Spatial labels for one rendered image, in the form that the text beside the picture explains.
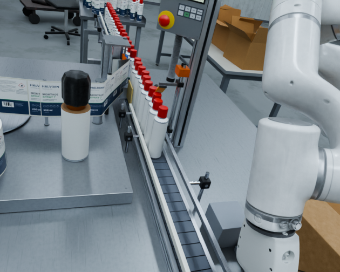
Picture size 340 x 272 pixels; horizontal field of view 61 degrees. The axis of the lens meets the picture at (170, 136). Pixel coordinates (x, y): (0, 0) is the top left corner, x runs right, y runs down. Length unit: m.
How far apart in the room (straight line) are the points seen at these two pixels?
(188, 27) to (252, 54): 1.66
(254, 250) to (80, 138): 0.65
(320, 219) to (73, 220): 0.64
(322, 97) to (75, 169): 0.75
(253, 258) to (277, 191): 0.13
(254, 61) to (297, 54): 2.20
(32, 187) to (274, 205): 0.70
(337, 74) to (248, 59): 1.83
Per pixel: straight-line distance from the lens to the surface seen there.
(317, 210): 0.72
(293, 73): 0.49
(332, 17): 0.71
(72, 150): 0.99
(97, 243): 0.86
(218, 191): 1.09
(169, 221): 0.82
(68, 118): 0.92
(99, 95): 1.15
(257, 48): 2.67
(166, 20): 1.04
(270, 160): 0.42
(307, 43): 0.54
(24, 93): 1.15
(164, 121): 0.98
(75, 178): 0.96
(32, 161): 1.03
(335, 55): 0.86
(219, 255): 0.73
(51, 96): 1.14
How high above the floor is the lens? 1.53
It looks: 32 degrees down
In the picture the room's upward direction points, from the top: 13 degrees clockwise
